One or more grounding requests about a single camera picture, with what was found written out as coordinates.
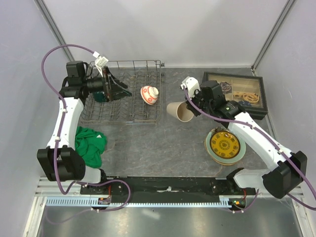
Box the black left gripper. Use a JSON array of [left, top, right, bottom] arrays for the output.
[[82, 67, 131, 102]]

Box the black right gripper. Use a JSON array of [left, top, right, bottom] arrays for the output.
[[185, 87, 213, 117]]

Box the beige cup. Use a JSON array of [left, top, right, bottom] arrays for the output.
[[166, 102, 194, 122]]

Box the yellow patterned plate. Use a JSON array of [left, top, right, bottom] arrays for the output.
[[207, 131, 241, 159]]

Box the green flower plate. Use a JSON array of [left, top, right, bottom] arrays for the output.
[[205, 127, 246, 157]]

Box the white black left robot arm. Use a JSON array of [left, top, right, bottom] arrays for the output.
[[37, 61, 132, 194]]

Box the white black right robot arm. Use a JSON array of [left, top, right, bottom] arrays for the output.
[[104, 112, 292, 195]]

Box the dark teal mug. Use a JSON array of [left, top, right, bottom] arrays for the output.
[[93, 91, 108, 103]]

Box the white orange patterned bowl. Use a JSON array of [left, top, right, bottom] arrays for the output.
[[140, 85, 159, 105]]

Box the black glass-lid display box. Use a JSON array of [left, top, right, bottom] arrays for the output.
[[202, 72, 268, 120]]

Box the green cloth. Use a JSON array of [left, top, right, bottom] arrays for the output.
[[75, 126, 107, 168]]

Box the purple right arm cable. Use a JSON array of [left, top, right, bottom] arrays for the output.
[[184, 87, 316, 214]]

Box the grey wire dish rack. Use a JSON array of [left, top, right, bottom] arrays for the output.
[[79, 60, 164, 125]]

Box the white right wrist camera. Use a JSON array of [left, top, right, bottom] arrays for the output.
[[180, 77, 200, 98]]

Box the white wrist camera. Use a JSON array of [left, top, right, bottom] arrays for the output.
[[92, 51, 109, 77], [180, 77, 200, 98]]

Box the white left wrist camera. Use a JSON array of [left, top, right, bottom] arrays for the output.
[[92, 51, 109, 77]]

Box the slotted cable duct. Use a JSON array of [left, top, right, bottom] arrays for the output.
[[45, 197, 233, 208]]

